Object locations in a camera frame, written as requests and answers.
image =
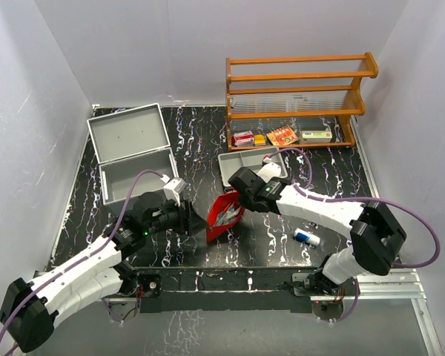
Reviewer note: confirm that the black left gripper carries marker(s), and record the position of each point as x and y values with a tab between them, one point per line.
189	222

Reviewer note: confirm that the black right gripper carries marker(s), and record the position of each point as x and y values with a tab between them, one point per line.
245	202

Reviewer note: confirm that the red first aid kit pouch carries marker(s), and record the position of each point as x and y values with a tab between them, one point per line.
221	204

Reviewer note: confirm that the grey medicine case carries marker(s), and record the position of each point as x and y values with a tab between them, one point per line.
126	143

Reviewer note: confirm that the clear plastic medicine packet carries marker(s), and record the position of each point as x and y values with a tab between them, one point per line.
226	217

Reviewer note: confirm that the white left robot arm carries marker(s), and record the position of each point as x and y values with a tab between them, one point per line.
30	311

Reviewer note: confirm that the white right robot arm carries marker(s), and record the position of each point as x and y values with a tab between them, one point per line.
375	235

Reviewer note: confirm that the red white medicine box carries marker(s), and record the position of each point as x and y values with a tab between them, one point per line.
242	139

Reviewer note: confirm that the orange medicine packet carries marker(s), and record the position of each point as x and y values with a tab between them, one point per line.
282	136

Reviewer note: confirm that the long white medicine box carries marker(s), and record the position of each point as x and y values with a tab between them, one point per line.
315	137

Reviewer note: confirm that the grey divided tray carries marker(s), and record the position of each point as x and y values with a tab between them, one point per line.
229	163

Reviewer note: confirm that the small yellow box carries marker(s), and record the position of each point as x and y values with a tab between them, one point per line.
259	140

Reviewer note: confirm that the blue white tube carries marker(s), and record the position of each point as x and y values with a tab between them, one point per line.
305	237

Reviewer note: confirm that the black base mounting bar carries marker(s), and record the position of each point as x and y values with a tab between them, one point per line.
220	289

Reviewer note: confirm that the orange wooden shelf rack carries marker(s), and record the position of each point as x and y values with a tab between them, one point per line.
307	93

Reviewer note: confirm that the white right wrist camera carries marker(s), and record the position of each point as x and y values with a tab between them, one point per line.
269	169

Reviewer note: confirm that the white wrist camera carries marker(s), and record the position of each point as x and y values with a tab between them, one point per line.
269	169
173	188

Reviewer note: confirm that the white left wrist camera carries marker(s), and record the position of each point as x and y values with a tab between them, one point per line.
173	188

